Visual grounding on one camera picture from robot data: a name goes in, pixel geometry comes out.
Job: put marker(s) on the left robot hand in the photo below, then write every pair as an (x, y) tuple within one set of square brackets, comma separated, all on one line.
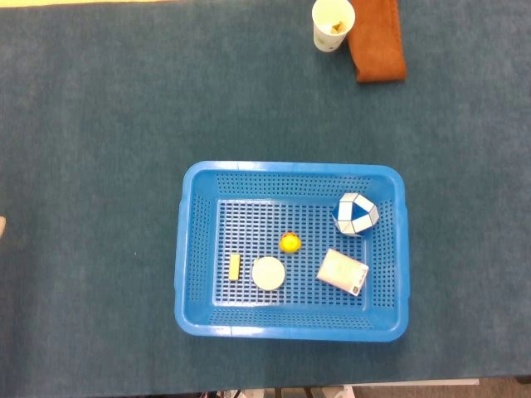
[(2, 227)]

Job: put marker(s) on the white plastic jar with lid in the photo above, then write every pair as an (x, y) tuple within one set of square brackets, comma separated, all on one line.
[(268, 272)]

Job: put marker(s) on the teal felt table mat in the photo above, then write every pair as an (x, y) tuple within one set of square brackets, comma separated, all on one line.
[(103, 166)]

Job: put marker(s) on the yellow rectangular eraser block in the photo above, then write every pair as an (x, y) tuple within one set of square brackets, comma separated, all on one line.
[(234, 267)]

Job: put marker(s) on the small yellow ball toy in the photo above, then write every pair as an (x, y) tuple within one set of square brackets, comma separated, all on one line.
[(289, 243)]

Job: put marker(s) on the blue perforated plastic basket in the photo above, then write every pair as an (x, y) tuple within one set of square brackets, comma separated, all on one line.
[(290, 319)]

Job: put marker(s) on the white card box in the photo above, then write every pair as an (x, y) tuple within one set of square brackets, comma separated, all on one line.
[(340, 270)]

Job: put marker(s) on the blue white snake puzzle ball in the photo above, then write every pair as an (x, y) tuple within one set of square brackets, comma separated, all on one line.
[(355, 213)]

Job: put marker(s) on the white paper cup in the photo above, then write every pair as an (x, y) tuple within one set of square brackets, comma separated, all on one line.
[(329, 31)]

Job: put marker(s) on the small yellow scrap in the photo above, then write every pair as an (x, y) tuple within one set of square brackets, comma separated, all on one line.
[(335, 27)]

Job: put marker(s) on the brown folded cloth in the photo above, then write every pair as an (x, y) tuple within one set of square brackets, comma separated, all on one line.
[(377, 45)]

